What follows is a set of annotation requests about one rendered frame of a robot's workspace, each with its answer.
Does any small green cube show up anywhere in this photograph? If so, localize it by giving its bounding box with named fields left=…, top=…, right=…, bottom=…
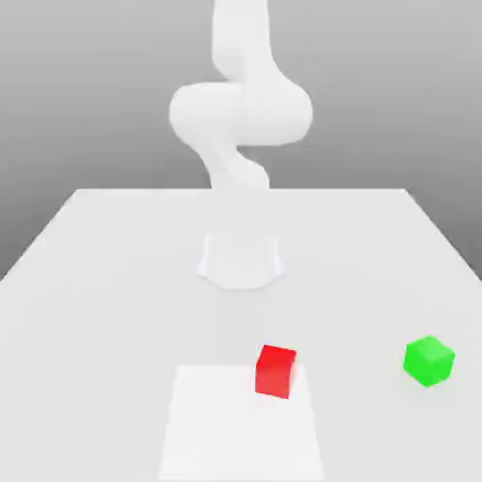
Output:
left=401, top=334, right=457, bottom=388

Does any small red cube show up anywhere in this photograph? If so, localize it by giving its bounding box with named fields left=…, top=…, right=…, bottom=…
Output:
left=254, top=344, right=298, bottom=400

